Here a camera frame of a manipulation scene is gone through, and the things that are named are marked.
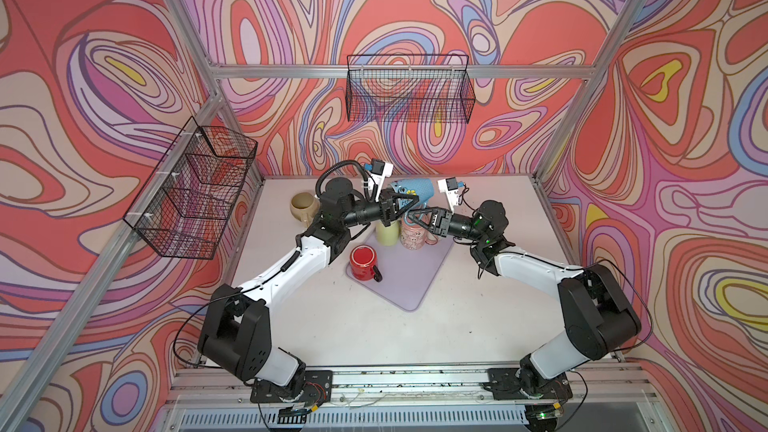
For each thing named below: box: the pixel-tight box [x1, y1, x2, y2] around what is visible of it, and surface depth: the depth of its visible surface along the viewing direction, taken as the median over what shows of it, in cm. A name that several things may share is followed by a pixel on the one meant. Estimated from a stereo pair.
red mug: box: [350, 244, 383, 282], surface depth 90 cm
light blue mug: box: [390, 178, 434, 206], surface depth 72 cm
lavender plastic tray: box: [346, 230, 454, 312], surface depth 95 cm
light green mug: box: [376, 220, 401, 247], surface depth 100 cm
